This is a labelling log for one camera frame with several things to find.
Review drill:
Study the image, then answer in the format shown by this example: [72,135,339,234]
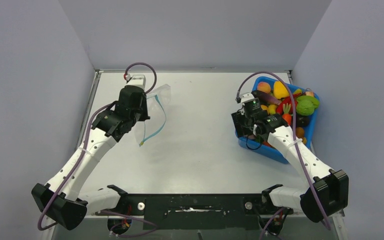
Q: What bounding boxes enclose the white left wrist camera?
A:
[124,74,146,90]

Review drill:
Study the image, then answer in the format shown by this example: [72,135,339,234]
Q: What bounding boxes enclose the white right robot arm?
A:
[231,98,349,223]

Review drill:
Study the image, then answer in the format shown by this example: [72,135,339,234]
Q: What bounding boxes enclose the toy peach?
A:
[256,81,272,94]

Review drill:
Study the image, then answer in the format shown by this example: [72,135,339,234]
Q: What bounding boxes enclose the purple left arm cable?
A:
[37,62,158,231]

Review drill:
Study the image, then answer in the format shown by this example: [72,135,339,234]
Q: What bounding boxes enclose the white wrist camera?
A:
[235,92,255,106]
[124,74,146,90]

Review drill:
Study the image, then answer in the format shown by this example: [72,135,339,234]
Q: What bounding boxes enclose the blue plastic bin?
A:
[238,76,320,164]

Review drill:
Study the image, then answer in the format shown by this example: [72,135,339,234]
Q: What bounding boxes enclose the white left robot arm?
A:
[31,85,150,231]

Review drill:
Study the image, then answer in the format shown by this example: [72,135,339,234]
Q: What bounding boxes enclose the purple toy eggplant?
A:
[251,90,281,105]

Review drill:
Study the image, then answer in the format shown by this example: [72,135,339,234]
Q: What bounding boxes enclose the yellow toy bell pepper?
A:
[272,80,290,100]

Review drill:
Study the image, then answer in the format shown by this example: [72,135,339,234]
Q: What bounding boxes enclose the aluminium table edge rail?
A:
[73,69,102,153]

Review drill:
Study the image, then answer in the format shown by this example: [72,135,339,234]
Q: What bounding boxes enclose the red toy chili pepper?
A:
[275,97,293,115]

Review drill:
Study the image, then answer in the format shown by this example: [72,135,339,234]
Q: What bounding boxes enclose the orange toy carrot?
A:
[282,103,292,126]

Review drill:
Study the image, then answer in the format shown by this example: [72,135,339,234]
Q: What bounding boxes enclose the clear zip top bag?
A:
[133,84,172,147]

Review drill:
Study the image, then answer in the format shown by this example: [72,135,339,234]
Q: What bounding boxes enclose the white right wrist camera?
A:
[235,92,255,106]

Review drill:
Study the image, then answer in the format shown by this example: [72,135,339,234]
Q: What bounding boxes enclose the brown toy potato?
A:
[295,127,306,139]

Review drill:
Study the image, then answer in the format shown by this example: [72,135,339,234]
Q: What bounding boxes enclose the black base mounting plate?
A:
[111,193,279,230]

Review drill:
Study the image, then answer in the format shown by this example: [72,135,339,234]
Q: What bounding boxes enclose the green bumpy toy fruit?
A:
[296,95,320,116]

